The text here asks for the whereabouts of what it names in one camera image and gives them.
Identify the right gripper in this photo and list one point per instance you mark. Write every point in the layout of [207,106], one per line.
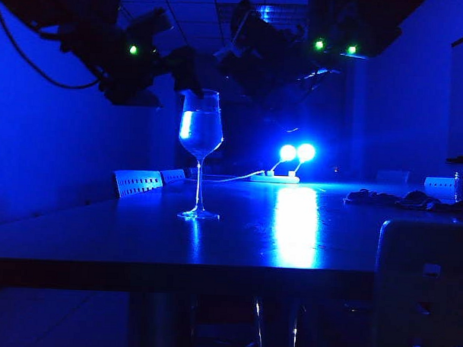
[296,50]

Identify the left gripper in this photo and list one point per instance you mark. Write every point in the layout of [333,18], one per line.
[148,58]

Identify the black thermos cup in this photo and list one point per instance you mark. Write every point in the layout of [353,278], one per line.
[254,79]

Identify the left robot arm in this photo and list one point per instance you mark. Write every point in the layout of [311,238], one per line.
[70,4]

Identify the clear stemmed wine glass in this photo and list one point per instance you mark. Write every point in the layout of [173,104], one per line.
[201,134]

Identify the ceiling light fixture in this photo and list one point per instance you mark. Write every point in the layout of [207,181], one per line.
[265,13]

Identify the white slotted chair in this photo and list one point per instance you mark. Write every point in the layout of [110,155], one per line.
[173,176]
[438,184]
[138,182]

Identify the white USB gooseneck lamp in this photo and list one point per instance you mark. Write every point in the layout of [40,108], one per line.
[306,152]
[287,152]

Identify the white power strip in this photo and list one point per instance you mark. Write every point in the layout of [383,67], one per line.
[275,179]

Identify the black cloth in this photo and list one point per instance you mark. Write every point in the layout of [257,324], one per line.
[424,202]
[369,197]

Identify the dark table leg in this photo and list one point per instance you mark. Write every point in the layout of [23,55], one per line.
[161,323]

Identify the red chair with chrome legs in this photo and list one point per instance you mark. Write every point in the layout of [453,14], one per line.
[258,326]

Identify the grey chair with square holes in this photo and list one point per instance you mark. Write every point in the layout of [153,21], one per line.
[402,301]

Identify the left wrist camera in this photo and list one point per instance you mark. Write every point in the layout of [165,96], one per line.
[149,20]

